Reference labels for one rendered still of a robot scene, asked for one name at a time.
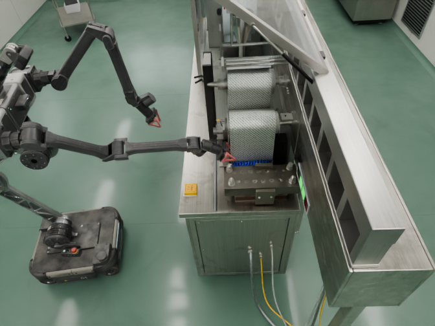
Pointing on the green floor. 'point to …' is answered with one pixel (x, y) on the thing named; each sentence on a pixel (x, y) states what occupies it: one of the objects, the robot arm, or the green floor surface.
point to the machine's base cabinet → (241, 243)
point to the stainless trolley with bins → (74, 14)
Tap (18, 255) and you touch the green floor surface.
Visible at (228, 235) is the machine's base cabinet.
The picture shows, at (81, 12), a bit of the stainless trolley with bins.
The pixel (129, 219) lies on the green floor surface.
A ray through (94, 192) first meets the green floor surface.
